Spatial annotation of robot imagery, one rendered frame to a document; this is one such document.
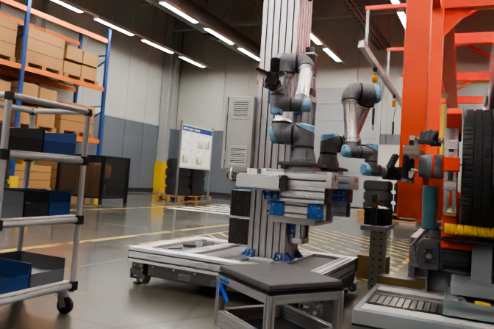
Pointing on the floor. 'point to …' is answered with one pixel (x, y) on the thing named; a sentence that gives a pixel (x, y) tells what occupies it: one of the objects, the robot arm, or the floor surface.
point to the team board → (194, 153)
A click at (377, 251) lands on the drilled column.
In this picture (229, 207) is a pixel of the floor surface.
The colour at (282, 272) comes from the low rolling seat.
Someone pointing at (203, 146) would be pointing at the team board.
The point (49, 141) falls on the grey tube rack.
